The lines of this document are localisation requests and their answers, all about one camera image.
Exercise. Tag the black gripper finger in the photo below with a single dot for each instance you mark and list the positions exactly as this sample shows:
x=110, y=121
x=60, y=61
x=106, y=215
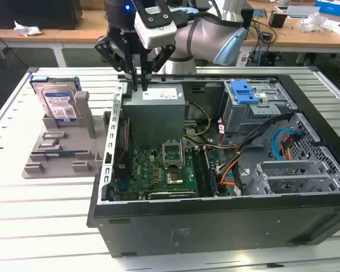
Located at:
x=116, y=55
x=164, y=55

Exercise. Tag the hard disk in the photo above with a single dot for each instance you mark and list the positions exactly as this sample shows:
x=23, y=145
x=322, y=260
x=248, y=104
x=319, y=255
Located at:
x=56, y=102

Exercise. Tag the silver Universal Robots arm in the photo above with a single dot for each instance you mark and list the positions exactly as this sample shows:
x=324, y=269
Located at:
x=198, y=34

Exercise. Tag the grey metal disk bay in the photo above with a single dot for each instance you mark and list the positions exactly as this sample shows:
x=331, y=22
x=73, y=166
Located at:
x=289, y=167

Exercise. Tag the wooden desk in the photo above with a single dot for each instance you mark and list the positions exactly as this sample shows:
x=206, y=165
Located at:
x=88, y=28

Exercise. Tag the grey power supply unit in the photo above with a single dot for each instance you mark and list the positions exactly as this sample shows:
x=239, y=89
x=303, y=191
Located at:
x=153, y=119

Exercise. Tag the large black computer tower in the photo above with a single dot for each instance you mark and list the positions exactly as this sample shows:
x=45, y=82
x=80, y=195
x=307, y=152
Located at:
x=45, y=14

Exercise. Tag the blue plastic drive latch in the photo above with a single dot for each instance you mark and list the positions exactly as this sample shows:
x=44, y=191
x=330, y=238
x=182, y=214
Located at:
x=243, y=93

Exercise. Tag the black desktop box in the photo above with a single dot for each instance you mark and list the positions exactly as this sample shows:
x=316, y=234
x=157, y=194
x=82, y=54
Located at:
x=248, y=20

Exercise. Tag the crumpled white paper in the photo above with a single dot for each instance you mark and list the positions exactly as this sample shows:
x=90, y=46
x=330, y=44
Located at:
x=27, y=29

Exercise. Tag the grey parts rack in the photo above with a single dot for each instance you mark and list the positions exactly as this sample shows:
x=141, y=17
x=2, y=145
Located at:
x=71, y=139

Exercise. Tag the grey metal drive cage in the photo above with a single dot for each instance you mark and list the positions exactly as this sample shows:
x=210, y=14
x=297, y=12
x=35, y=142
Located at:
x=243, y=116

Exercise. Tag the silver CPU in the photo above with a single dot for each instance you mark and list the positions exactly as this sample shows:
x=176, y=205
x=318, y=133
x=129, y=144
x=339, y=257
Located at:
x=50, y=143

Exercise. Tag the blue RAM stick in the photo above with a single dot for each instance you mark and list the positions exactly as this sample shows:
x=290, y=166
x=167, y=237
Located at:
x=59, y=154

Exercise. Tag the green motherboard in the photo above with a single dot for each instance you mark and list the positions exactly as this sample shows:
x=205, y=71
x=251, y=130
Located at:
x=147, y=170

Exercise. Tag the small black cube box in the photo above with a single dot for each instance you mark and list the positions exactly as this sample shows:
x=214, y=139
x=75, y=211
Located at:
x=277, y=20

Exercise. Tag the CPU socket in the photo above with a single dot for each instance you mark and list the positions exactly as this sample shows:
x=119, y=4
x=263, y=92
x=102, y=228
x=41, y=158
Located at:
x=174, y=177

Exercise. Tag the black RAM slot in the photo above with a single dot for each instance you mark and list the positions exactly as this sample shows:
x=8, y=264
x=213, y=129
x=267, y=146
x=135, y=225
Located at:
x=199, y=173

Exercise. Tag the dark installed RAM stick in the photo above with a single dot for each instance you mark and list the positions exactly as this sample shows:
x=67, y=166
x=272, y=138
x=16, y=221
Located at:
x=211, y=173

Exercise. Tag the black expansion card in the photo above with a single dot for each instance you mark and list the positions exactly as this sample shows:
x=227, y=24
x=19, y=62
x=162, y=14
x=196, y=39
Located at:
x=173, y=195

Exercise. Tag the flat silver tray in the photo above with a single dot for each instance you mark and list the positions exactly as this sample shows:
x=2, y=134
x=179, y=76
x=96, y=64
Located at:
x=303, y=11

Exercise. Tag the clear plastic bag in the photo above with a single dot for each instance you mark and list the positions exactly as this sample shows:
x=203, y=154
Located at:
x=311, y=22

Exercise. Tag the blue and white box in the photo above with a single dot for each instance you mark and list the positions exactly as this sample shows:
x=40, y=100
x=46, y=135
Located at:
x=333, y=7

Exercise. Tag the black open PC case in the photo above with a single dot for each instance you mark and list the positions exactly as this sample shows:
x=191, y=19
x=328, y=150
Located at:
x=215, y=226

